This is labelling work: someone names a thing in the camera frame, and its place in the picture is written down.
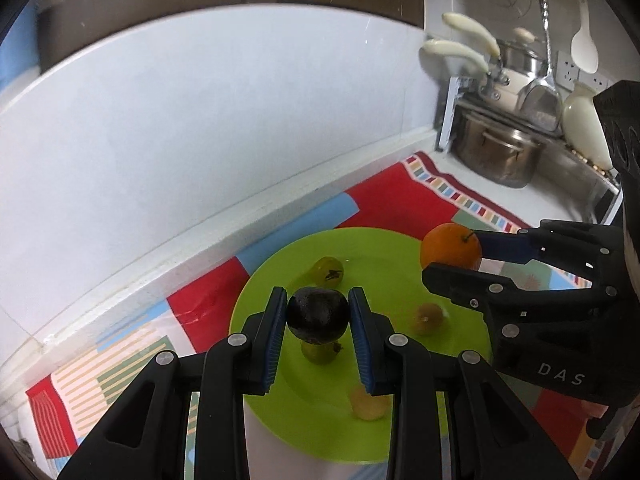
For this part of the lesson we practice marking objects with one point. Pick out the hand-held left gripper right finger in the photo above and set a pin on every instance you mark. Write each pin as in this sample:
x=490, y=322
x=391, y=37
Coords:
x=361, y=345

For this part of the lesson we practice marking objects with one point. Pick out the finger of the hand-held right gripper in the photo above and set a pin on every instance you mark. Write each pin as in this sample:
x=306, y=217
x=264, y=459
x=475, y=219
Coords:
x=505, y=247
x=465, y=285

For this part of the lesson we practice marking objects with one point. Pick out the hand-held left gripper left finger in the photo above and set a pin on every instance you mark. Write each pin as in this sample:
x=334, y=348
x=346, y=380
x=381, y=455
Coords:
x=276, y=340

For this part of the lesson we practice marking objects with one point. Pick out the orange with stem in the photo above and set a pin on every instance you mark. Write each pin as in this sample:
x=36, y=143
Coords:
x=451, y=247

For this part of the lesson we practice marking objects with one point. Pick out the green round fruit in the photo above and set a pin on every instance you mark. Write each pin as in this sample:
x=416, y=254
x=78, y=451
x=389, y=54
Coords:
x=327, y=270
x=320, y=353

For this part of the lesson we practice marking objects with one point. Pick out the dark purple plum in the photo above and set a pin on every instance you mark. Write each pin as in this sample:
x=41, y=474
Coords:
x=317, y=315

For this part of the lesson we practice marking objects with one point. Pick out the small brown fruit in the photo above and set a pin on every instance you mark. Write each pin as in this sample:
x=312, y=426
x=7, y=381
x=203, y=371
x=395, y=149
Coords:
x=367, y=405
x=427, y=317

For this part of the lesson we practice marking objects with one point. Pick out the green plate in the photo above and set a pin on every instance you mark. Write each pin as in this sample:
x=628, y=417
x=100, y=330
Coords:
x=300, y=405

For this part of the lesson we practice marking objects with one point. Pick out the colourful patchwork cloth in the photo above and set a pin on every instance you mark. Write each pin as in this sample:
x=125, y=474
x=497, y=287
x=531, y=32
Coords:
x=210, y=300

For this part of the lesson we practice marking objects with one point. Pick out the large steel pot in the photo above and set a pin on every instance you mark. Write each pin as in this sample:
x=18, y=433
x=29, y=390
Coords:
x=495, y=160

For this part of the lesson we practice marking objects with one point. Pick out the white kitchen shelf rack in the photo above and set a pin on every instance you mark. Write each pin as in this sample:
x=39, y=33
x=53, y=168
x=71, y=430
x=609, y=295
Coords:
x=570, y=170

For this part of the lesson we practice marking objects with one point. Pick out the white ceramic teapot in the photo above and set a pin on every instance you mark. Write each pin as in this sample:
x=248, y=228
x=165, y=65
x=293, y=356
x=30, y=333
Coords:
x=582, y=125

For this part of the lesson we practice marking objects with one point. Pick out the steel pot with lid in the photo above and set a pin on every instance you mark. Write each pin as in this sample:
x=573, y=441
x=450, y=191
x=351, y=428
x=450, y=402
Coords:
x=522, y=60

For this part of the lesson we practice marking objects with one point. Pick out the white rice paddle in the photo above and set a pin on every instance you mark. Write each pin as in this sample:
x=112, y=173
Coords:
x=584, y=50

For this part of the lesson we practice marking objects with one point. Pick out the white wall socket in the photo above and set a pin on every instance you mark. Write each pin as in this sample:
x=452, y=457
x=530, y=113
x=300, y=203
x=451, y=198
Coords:
x=567, y=67

